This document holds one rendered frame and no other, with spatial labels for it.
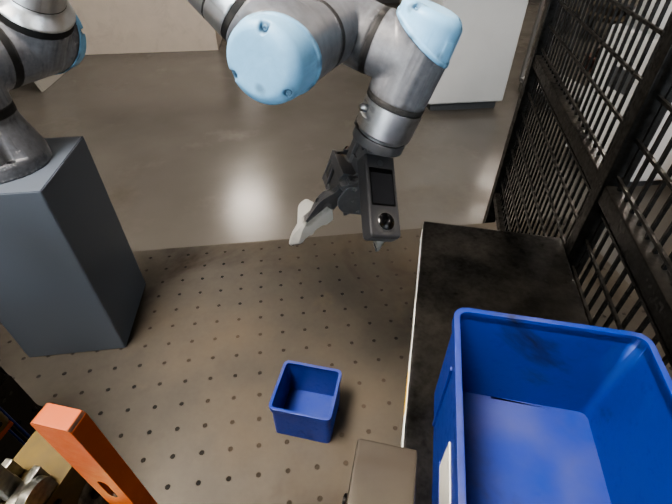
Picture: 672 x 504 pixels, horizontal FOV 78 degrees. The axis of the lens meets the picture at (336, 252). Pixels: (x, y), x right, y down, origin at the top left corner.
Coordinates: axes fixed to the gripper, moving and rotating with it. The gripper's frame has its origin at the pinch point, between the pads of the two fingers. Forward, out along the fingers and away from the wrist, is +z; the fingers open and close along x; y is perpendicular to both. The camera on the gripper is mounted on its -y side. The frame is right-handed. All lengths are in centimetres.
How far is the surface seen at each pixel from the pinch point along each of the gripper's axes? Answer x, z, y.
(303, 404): -1.7, 31.7, -10.0
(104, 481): 28.5, -4.9, -31.1
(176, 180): 17, 136, 201
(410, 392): -0.6, -4.3, -26.1
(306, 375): -1.3, 26.3, -6.9
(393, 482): 13.2, -19.1, -38.0
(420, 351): -3.8, -4.8, -21.4
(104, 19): 100, 160, 534
